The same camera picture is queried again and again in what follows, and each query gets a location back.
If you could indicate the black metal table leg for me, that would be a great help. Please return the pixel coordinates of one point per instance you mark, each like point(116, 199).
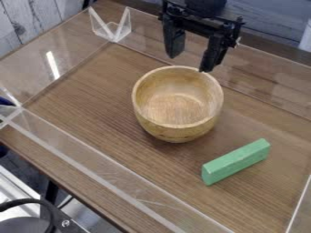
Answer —
point(52, 192)

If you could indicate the brown wooden bowl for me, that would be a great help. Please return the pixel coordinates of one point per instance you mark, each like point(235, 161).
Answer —
point(177, 103)

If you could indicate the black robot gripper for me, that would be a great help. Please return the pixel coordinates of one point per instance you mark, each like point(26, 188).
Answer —
point(201, 17)

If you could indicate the green rectangular block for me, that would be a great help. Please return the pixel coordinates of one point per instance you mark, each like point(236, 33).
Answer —
point(228, 164)

